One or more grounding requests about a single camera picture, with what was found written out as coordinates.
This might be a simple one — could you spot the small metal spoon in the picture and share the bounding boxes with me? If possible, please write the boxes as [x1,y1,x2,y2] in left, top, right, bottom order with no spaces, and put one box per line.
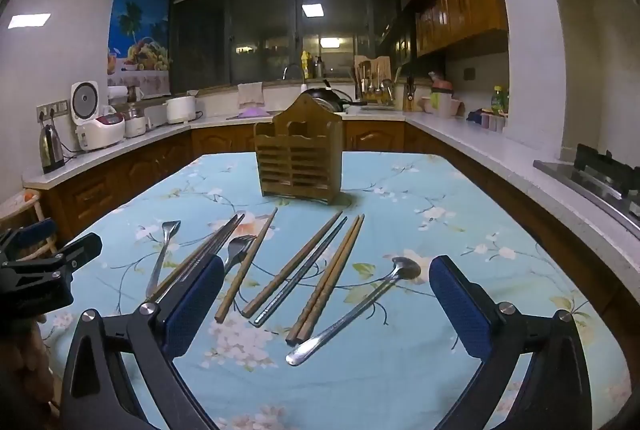
[145,220,182,298]

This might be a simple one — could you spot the metal utensil drying rack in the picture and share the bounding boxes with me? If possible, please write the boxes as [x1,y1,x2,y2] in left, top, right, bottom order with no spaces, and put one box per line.
[356,63,396,106]

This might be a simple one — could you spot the person's left hand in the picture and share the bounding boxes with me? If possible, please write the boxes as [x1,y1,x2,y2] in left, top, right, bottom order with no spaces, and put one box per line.
[0,310,58,416]

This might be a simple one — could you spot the pink plastic container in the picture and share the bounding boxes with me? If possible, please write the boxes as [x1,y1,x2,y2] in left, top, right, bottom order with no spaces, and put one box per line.
[422,95,466,117]

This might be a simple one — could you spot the white cooking pot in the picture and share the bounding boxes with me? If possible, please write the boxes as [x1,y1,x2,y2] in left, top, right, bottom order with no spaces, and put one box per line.
[165,94,197,125]

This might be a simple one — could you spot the metal chopstick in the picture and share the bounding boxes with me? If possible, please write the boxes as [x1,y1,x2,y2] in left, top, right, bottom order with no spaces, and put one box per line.
[146,213,240,302]
[249,216,348,328]
[155,213,246,298]

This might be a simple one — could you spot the steel gas stove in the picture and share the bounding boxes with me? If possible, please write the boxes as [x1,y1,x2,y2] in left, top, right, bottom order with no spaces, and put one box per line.
[532,143,640,238]

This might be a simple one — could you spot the wooden chopstick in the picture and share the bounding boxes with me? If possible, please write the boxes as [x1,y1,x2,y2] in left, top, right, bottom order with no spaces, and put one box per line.
[241,210,344,318]
[215,207,278,323]
[285,214,361,343]
[295,214,366,345]

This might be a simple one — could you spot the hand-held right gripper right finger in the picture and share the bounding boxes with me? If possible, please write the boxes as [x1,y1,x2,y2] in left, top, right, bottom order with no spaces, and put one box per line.
[428,254,593,430]

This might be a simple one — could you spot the wooden cutting board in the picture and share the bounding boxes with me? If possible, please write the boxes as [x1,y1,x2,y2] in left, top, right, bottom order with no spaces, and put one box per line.
[354,55,392,84]

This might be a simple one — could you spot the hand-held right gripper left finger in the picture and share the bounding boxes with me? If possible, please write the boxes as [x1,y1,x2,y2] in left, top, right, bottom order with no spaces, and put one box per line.
[60,254,226,430]

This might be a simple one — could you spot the row of spice jars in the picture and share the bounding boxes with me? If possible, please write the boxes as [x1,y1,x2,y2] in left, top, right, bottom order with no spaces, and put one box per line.
[480,107,508,131]

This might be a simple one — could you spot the large metal spoon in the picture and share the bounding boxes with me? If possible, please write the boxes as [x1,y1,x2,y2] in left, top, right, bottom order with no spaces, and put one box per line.
[286,256,422,367]

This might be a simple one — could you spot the beach fruit wall poster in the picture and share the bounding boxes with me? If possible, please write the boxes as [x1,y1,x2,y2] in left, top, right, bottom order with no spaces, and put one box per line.
[106,0,173,76]

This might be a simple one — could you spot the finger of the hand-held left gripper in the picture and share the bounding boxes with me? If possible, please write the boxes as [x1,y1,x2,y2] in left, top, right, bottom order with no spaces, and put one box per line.
[0,217,58,262]
[47,233,104,282]

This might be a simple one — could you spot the white kitchen countertop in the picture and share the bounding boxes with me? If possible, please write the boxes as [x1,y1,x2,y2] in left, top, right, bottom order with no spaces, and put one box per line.
[22,103,640,271]

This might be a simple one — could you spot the white pink rice cooker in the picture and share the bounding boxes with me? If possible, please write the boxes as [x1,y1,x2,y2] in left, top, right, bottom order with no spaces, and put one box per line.
[70,81,126,153]

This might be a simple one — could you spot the wall power outlet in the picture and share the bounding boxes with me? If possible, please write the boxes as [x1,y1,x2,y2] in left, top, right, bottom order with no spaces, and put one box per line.
[36,99,68,120]

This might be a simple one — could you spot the blue floral tablecloth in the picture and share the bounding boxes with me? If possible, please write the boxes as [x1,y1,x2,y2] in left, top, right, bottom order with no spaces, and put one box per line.
[37,151,632,430]

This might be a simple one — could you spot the wooden stool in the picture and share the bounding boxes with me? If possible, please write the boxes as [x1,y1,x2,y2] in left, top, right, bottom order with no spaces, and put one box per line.
[0,189,58,256]

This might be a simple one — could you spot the small white kitchen appliance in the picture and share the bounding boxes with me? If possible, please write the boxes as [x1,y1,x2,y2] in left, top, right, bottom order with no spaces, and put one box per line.
[122,103,151,138]

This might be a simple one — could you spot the dark glass window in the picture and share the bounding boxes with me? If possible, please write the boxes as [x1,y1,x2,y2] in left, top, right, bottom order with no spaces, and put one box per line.
[170,0,401,86]

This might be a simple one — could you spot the stacked pink bowls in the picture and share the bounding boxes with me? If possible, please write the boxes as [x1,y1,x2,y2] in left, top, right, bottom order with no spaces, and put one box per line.
[429,71,453,96]

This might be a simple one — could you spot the metal fork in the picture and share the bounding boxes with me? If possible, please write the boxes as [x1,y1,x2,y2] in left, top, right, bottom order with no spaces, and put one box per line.
[222,234,257,276]

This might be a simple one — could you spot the steel electric kettle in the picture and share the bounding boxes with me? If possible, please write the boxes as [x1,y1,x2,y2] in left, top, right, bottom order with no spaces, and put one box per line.
[39,123,67,174]

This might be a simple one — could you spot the beige hanging towel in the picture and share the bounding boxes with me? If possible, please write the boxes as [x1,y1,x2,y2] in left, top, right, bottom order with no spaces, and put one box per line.
[237,82,265,108]

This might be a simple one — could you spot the wooden utensil holder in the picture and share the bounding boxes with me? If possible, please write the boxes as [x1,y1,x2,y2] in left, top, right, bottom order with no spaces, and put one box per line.
[253,91,345,206]

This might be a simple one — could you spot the black wok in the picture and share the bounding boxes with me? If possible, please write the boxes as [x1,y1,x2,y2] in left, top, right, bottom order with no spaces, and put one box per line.
[300,80,368,108]

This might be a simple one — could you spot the wooden base cabinets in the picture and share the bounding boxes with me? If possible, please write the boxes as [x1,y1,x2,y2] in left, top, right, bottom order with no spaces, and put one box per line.
[37,117,640,361]

